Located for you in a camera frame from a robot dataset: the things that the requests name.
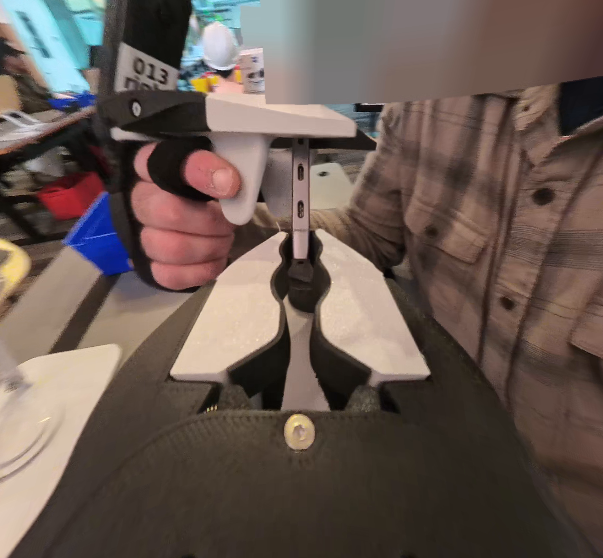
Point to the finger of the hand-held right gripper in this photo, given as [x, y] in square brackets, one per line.
[339, 142]
[282, 115]

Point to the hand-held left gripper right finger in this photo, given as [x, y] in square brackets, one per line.
[372, 327]

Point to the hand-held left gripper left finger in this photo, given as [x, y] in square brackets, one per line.
[231, 327]

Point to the grey usb hub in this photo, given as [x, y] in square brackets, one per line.
[300, 190]

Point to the blue plastic bin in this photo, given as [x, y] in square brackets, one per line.
[94, 237]

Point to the person's right hand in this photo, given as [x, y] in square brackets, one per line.
[188, 237]

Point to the white printed carton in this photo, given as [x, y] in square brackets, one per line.
[252, 70]

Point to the white hard hat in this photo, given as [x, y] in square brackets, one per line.
[219, 44]

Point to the person's plaid shirt torso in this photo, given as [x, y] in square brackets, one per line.
[494, 285]

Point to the white metal stand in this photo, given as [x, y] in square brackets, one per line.
[70, 379]

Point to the red plastic tub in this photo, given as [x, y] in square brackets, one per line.
[70, 195]

